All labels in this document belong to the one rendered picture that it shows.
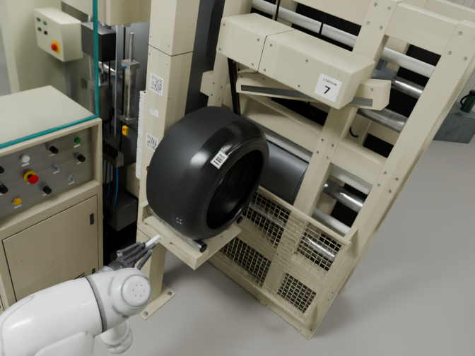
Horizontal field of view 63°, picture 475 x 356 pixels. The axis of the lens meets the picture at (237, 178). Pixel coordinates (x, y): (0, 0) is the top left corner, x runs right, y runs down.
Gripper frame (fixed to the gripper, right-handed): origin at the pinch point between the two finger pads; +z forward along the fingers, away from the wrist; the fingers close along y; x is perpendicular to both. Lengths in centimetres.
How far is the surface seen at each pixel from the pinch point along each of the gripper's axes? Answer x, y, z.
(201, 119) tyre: -40, 8, 35
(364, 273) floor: 124, -72, 152
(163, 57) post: -57, 30, 36
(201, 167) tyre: -33.2, -6.4, 19.4
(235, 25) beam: -68, 17, 63
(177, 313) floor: 106, 8, 24
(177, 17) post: -74, 26, 39
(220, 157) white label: -36.1, -10.2, 26.1
